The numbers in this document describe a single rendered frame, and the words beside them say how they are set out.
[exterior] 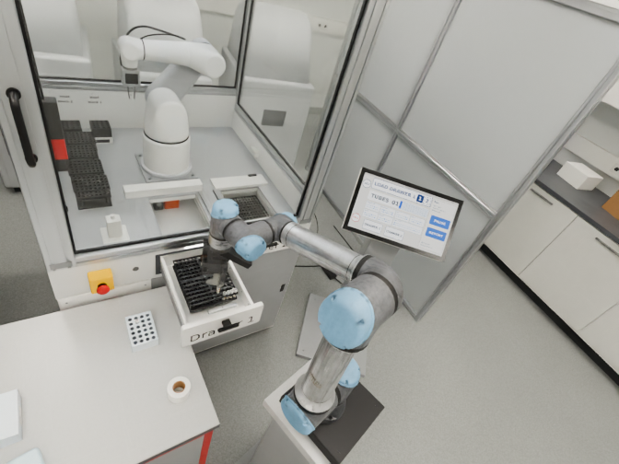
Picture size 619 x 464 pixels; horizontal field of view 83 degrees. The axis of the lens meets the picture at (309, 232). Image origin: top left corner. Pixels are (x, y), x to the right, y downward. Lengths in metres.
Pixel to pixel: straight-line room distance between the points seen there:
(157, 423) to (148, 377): 0.15
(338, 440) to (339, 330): 0.61
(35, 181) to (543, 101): 2.12
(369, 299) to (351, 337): 0.08
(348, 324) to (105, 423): 0.83
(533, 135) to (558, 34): 0.46
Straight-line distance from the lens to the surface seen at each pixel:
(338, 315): 0.74
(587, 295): 3.59
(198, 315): 1.37
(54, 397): 1.37
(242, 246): 0.97
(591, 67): 2.14
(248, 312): 1.31
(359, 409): 1.38
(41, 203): 1.21
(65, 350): 1.44
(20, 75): 1.04
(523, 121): 2.23
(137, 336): 1.38
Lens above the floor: 1.97
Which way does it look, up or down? 40 degrees down
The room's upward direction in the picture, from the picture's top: 20 degrees clockwise
